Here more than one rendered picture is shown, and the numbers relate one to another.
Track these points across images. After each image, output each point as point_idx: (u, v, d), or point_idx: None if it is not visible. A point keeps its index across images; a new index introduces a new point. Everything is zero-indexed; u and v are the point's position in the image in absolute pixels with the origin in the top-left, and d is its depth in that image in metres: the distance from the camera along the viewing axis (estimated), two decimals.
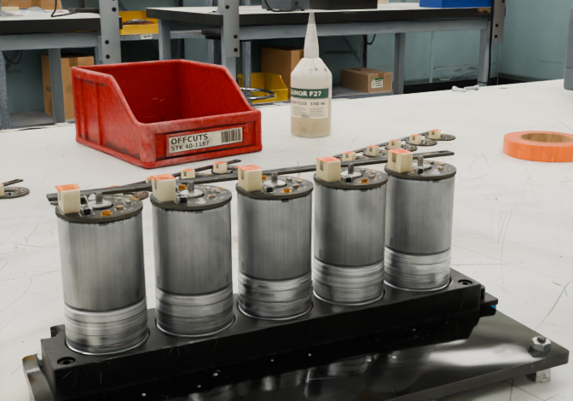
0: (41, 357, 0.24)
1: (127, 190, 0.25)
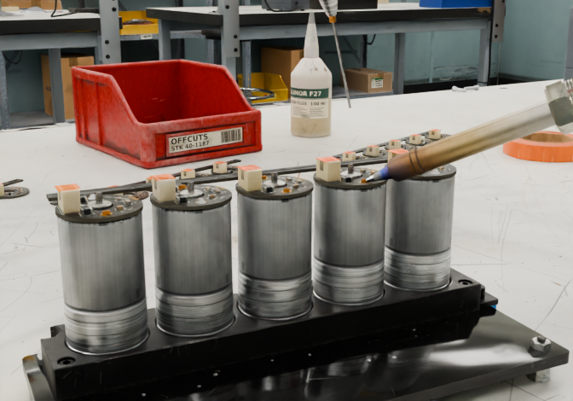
0: (41, 357, 0.24)
1: (127, 190, 0.25)
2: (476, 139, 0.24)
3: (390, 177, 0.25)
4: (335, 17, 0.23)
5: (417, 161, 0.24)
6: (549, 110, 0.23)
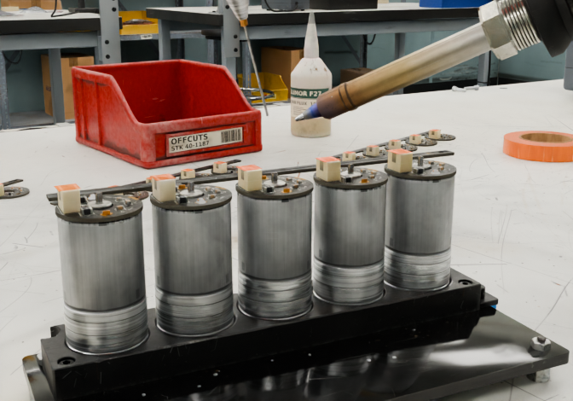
0: (41, 357, 0.24)
1: (127, 190, 0.25)
2: (408, 68, 0.22)
3: (319, 115, 0.23)
4: (246, 20, 0.21)
5: (346, 95, 0.23)
6: (483, 32, 0.21)
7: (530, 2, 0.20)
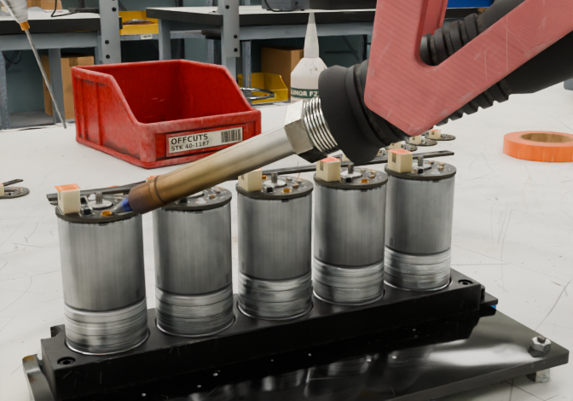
0: (41, 357, 0.24)
1: (127, 190, 0.25)
2: (215, 167, 0.20)
3: (131, 210, 0.22)
4: (27, 23, 0.19)
5: (155, 192, 0.21)
6: (288, 135, 0.19)
7: (326, 111, 0.18)
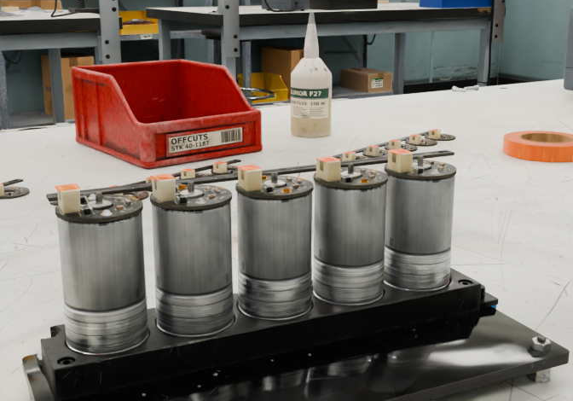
0: (41, 357, 0.24)
1: (127, 190, 0.25)
2: None
3: None
4: None
5: None
6: None
7: None
